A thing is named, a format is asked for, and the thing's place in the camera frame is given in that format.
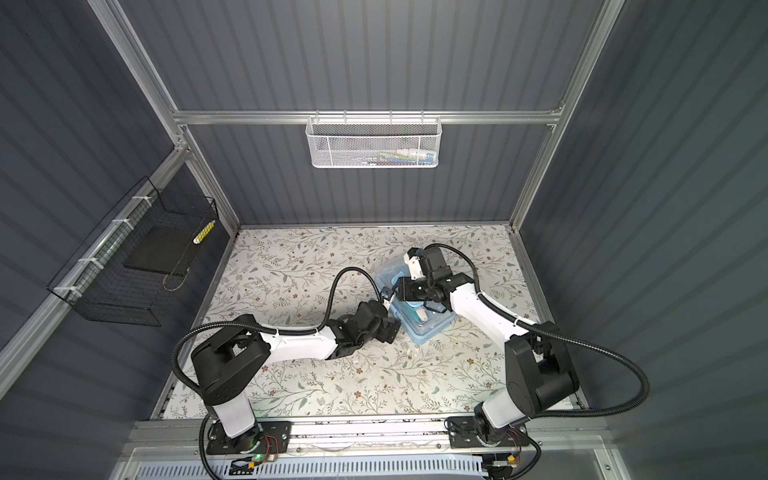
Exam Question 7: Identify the blue plastic tool box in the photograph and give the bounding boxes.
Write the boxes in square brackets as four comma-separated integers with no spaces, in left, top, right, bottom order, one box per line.
[374,258,456,345]

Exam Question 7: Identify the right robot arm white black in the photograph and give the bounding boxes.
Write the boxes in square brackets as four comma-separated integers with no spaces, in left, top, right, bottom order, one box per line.
[394,273,579,445]

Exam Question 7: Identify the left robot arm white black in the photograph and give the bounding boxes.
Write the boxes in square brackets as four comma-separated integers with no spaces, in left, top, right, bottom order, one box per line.
[191,300,401,439]

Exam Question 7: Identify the markers in white basket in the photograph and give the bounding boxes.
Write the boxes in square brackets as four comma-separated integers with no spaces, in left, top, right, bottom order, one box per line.
[356,148,438,166]

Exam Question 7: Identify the yellow green marker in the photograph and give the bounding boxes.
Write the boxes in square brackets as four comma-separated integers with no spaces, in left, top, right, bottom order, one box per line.
[192,220,216,245]

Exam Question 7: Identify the black pad in basket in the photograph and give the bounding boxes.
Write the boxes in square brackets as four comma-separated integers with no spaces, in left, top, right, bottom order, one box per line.
[123,226,202,277]

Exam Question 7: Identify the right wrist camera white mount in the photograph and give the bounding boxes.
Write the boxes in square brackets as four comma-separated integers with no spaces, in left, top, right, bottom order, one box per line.
[403,247,452,281]

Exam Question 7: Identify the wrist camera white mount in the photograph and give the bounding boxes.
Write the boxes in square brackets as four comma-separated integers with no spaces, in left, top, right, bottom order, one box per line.
[380,287,395,309]
[403,247,452,281]

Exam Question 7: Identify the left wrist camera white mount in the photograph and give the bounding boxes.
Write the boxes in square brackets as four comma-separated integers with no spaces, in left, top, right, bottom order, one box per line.
[380,287,395,309]

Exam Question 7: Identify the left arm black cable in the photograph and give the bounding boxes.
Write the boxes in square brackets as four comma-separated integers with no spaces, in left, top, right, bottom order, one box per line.
[171,266,384,480]

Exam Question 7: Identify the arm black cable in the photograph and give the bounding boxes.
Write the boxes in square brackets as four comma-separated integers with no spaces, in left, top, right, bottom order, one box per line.
[422,242,651,418]
[171,266,384,480]

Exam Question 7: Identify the white wire mesh basket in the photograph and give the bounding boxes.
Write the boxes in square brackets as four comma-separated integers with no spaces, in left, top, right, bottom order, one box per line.
[305,119,443,169]

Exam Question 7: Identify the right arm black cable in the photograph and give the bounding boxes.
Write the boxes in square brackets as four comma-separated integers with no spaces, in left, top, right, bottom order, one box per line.
[422,242,651,418]

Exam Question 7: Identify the black wire basket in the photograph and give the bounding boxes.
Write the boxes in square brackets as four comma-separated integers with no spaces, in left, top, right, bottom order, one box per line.
[48,181,219,327]

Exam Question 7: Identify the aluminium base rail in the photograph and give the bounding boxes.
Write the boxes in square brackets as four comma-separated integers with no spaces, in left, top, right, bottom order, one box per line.
[110,413,630,479]

